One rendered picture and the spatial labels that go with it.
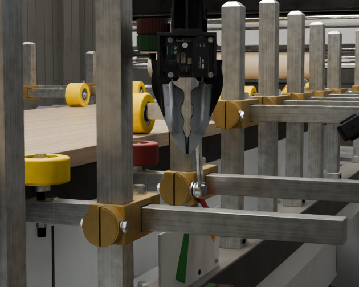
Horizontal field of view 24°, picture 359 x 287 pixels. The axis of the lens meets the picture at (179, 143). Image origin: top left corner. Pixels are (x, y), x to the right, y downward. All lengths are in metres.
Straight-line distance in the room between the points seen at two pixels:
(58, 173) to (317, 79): 1.22
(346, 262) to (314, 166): 1.81
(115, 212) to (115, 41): 0.21
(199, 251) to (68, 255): 0.23
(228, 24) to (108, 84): 0.51
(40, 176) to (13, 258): 0.30
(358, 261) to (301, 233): 3.00
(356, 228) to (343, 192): 2.73
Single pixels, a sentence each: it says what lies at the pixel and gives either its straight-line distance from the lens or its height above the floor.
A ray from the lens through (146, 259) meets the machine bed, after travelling 1.68.
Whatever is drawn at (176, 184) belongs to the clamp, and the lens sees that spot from 1.24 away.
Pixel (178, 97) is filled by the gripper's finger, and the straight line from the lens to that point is 1.05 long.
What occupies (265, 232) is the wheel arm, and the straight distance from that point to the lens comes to 1.02.
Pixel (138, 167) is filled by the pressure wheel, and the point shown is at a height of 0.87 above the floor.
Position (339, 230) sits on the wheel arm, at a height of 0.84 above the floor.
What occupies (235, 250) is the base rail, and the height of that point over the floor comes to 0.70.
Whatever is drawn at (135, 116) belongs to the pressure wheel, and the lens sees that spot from 1.58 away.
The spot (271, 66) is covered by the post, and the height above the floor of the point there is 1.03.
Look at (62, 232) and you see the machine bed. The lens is 1.36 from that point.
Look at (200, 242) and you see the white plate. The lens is 1.30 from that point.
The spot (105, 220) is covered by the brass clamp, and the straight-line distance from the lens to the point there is 1.02.
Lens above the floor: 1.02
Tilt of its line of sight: 5 degrees down
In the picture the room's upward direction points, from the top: straight up
